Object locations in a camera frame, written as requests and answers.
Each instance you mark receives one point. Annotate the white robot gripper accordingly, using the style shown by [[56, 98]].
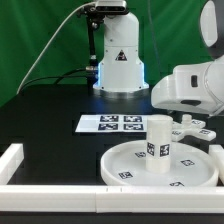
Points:
[[197, 88]]

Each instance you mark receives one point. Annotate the white cross-shaped table base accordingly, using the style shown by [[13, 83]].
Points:
[[191, 127]]

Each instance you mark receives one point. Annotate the white round table top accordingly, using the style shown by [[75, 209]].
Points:
[[180, 165]]

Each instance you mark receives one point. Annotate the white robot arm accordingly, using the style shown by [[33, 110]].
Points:
[[212, 31]]

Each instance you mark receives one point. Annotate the white marker sheet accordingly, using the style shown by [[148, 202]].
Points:
[[111, 123]]

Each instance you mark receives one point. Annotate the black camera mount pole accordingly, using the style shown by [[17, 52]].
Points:
[[92, 40]]

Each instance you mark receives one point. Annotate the white U-shaped frame fence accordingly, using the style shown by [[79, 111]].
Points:
[[100, 199]]

